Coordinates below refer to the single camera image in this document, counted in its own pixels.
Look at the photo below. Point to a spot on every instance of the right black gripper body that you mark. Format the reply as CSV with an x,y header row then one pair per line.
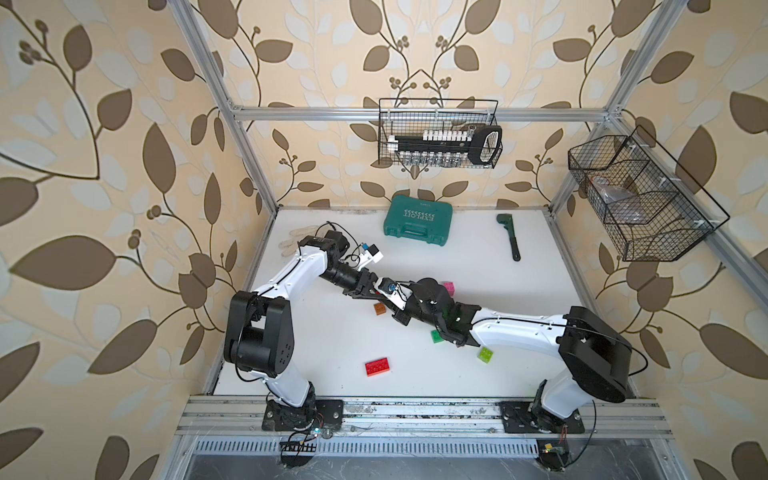
x,y
414,310

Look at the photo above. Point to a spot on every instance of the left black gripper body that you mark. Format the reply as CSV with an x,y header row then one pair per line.
x,y
356,291

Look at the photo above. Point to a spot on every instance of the red long lego brick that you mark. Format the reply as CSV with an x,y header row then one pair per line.
x,y
377,367

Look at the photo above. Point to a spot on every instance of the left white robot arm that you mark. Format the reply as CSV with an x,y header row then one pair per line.
x,y
259,337

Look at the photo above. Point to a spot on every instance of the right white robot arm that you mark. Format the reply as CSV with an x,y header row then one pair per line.
x,y
596,358

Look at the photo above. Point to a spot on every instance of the green square lego brick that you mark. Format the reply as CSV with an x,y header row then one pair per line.
x,y
436,337

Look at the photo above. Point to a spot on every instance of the lime green small lego brick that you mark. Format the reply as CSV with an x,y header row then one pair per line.
x,y
485,355

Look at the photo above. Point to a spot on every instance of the green plastic tool case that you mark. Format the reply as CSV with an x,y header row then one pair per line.
x,y
421,220

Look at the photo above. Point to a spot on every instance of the green black wrench tool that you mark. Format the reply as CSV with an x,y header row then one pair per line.
x,y
507,221

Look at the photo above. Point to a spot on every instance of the black white socket tool set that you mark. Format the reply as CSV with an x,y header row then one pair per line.
x,y
477,147

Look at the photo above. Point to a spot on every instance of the small circuit board left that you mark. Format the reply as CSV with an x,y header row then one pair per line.
x,y
300,446

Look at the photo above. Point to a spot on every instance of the small circuit board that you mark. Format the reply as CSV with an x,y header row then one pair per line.
x,y
552,456
300,446

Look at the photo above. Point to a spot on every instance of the small circuit board right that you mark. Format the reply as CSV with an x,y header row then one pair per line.
x,y
552,456

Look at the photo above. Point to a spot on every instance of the plastic bag in basket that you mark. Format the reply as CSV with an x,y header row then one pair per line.
x,y
618,205

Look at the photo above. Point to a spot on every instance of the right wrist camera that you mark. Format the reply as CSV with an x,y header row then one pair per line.
x,y
393,292

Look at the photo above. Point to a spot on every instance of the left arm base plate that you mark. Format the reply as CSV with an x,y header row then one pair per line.
x,y
303,415

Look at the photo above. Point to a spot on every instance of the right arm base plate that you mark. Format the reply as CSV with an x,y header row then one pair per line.
x,y
543,417

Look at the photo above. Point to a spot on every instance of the black wire basket centre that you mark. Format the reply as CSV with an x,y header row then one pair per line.
x,y
412,116

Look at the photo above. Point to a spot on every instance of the black wire basket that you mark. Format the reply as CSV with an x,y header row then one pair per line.
x,y
412,116
680,211

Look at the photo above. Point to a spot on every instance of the aluminium front rail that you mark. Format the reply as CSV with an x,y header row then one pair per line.
x,y
422,417

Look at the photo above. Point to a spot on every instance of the black wire basket right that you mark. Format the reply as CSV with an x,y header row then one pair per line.
x,y
680,211

